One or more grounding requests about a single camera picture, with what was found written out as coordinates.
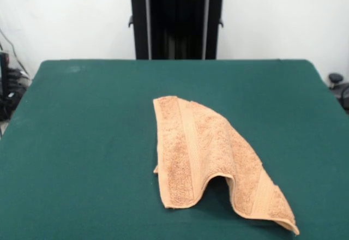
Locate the orange terry towel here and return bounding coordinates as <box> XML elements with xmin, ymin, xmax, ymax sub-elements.
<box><xmin>152</xmin><ymin>95</ymin><xmax>300</xmax><ymax>236</ymax></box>

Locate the dark green table cloth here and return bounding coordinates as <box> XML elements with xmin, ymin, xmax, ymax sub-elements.
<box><xmin>0</xmin><ymin>58</ymin><xmax>349</xmax><ymax>240</ymax></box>

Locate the black equipment stack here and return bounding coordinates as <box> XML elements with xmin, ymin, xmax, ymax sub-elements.
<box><xmin>0</xmin><ymin>51</ymin><xmax>31</xmax><ymax>122</ymax></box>

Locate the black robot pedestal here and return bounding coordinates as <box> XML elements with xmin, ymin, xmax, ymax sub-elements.
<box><xmin>128</xmin><ymin>0</ymin><xmax>224</xmax><ymax>61</ymax></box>

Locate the grey cable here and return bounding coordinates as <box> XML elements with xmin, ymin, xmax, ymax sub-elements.
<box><xmin>0</xmin><ymin>28</ymin><xmax>31</xmax><ymax>77</ymax></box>

